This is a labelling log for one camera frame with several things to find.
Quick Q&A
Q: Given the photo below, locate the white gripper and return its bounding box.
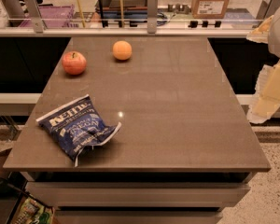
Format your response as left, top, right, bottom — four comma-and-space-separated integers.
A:
246, 7, 280, 124

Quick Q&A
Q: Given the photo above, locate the red apple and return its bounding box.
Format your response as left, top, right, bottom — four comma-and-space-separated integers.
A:
62, 51, 87, 76

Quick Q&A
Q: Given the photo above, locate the glass railing with metal posts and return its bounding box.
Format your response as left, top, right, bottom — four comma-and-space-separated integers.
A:
0, 0, 280, 37

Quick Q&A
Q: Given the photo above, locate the orange fruit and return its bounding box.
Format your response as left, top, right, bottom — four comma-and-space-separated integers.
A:
112, 41, 132, 61

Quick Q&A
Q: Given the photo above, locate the blue chip bag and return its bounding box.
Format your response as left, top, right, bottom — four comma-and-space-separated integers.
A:
36, 95, 121, 167

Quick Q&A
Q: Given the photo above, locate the purple plastic crate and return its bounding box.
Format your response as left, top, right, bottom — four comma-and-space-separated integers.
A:
20, 5, 74, 28

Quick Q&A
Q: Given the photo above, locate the upper table drawer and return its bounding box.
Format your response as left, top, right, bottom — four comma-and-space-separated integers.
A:
26, 182, 250, 208

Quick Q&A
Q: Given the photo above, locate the table drawer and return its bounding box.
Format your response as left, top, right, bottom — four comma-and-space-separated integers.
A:
56, 211, 222, 224
26, 182, 250, 208

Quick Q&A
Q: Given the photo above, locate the lower table drawer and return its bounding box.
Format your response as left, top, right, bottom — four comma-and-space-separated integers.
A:
56, 211, 222, 224

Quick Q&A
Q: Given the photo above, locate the snack box on floor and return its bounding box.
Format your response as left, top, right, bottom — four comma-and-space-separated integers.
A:
7, 194, 55, 224

